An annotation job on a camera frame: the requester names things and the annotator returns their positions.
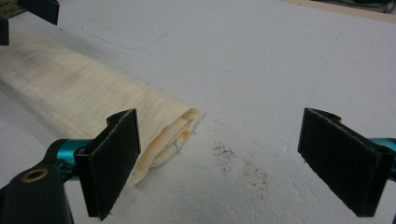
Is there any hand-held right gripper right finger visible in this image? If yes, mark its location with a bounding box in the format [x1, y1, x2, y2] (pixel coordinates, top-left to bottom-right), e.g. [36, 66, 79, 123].
[297, 107, 396, 218]

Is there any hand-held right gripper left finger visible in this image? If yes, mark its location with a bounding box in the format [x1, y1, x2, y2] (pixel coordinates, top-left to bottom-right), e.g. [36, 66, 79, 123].
[73, 108, 142, 222]

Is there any green woven basket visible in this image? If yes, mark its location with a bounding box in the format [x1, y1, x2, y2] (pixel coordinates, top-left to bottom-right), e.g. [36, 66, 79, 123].
[0, 0, 28, 20]

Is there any cream egg print cloth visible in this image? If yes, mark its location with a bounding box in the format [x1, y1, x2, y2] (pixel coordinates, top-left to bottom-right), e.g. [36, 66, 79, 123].
[0, 28, 204, 189]

